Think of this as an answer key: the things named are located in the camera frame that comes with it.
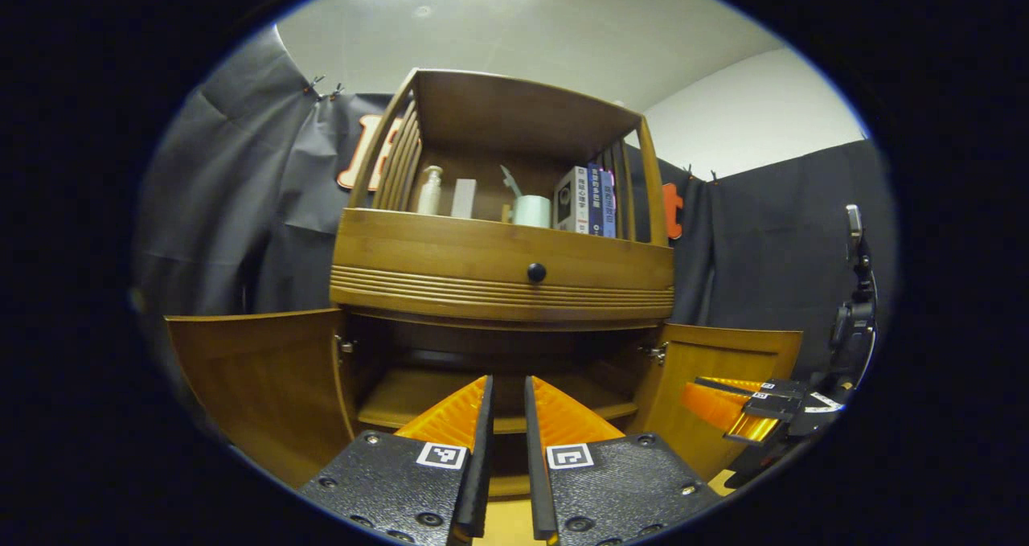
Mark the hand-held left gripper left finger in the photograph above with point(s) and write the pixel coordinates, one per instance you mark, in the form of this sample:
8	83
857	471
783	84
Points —
386	482

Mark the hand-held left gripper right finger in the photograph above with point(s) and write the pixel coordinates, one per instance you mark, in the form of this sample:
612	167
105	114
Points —
627	486

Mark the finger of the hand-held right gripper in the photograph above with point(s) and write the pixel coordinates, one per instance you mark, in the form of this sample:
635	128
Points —
711	405
739	385

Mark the wooden shoe cabinet door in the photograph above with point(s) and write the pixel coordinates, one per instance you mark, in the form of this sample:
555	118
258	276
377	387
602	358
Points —
723	353
257	385

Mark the metal door hinge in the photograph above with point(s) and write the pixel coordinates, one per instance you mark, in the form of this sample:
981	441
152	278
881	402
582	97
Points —
655	353
344	343

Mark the black round drawer knob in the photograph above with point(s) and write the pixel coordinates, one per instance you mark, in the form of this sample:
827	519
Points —
536	272

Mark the light purple book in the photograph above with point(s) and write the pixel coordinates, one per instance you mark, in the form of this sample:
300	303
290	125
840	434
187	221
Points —
609	206

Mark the dark blue book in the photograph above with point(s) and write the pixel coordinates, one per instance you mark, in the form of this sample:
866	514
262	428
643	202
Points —
595	202

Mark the white book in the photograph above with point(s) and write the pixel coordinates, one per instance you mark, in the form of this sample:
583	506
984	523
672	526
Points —
570	202

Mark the pale green cup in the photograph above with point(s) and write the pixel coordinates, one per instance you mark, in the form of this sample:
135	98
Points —
532	211

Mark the white pump bottle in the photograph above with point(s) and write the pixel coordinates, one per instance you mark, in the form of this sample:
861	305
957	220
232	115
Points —
430	194

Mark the small white box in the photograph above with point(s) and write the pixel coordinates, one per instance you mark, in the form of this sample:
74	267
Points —
464	200

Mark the pale green stick in cup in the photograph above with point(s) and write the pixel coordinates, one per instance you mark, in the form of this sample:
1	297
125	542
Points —
510	181

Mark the black backdrop cloth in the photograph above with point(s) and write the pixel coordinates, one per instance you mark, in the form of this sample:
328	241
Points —
225	208

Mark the black camera stand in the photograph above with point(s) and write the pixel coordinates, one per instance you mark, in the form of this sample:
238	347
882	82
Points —
854	321

